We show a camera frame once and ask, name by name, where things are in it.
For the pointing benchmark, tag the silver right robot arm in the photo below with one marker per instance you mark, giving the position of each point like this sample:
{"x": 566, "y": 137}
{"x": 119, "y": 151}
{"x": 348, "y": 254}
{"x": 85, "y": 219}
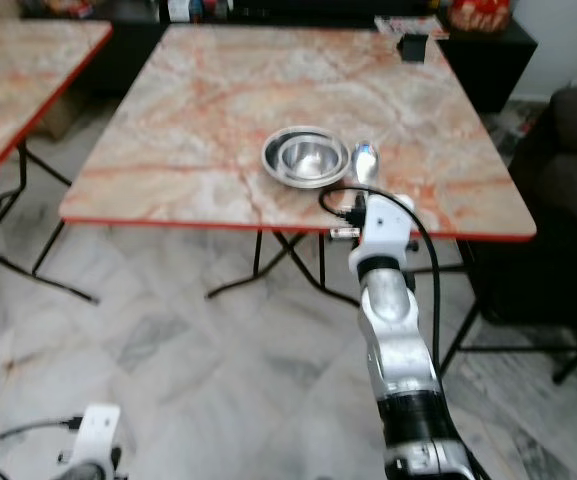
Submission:
{"x": 403, "y": 350}

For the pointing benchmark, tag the small black box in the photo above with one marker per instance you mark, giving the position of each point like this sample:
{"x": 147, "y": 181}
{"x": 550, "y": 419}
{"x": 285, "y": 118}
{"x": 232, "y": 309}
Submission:
{"x": 413, "y": 48}

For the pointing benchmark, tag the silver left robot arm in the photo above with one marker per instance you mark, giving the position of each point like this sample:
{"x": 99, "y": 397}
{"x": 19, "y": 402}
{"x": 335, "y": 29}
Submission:
{"x": 88, "y": 472}

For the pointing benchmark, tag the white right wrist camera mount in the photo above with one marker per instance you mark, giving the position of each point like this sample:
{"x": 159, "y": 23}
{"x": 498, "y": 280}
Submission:
{"x": 386, "y": 228}

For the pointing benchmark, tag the round steel bowl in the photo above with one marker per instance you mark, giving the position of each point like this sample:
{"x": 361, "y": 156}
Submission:
{"x": 306, "y": 158}

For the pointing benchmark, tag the red snack bag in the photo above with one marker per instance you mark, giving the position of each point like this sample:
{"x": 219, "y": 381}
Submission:
{"x": 478, "y": 13}

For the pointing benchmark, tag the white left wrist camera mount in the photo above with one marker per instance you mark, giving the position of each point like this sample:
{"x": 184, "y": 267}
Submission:
{"x": 100, "y": 430}

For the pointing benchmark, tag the black low cabinet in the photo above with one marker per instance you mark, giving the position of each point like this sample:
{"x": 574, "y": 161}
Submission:
{"x": 493, "y": 65}

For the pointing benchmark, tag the marble pattern folding table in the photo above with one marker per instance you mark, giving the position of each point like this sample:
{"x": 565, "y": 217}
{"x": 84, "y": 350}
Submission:
{"x": 18, "y": 90}
{"x": 208, "y": 100}

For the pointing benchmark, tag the white small carton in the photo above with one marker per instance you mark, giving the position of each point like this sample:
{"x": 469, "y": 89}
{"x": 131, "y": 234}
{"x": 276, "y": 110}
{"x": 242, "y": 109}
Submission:
{"x": 183, "y": 9}

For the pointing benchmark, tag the flat printed magazine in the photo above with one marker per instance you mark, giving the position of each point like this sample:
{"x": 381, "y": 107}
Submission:
{"x": 403, "y": 25}

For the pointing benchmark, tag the dark upholstered sofa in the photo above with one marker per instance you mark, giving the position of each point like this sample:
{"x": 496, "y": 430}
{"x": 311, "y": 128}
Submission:
{"x": 568, "y": 170}

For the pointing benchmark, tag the steel spoon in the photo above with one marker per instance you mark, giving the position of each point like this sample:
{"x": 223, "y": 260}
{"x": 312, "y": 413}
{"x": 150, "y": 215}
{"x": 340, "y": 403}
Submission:
{"x": 366, "y": 162}

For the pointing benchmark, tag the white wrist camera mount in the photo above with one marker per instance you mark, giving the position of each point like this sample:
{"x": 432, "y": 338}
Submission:
{"x": 386, "y": 228}
{"x": 100, "y": 430}

